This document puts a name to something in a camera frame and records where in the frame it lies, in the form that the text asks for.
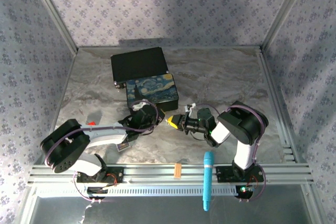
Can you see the small black circuit board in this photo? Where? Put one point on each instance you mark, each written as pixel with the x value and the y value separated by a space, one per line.
pixel 97 191
pixel 245 191

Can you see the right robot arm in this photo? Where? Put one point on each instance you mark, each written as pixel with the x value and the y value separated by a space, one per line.
pixel 244 124

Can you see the red block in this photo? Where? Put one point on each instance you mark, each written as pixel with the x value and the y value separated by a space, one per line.
pixel 92 123

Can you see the aluminium frame post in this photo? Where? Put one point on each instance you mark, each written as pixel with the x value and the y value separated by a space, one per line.
pixel 286 11
pixel 53 11

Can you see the black flat case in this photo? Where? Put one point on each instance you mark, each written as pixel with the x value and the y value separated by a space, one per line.
pixel 139 64

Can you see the small wooden block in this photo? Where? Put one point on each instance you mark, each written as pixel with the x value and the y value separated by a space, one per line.
pixel 178 170

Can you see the playing card box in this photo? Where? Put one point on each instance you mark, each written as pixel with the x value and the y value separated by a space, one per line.
pixel 123 146

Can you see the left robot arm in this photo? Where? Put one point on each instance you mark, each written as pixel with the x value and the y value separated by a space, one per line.
pixel 65 145

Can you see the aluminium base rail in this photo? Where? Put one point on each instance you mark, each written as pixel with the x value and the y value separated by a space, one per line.
pixel 157 171

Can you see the starry night print box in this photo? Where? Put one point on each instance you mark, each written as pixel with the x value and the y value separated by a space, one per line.
pixel 152 87

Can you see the aluminium side rail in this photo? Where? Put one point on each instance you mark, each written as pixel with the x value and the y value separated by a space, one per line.
pixel 278 108

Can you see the light blue cylindrical tool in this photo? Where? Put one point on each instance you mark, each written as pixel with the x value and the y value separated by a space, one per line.
pixel 208 176

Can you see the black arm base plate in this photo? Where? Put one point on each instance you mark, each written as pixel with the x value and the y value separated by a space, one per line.
pixel 223 174
pixel 115 175

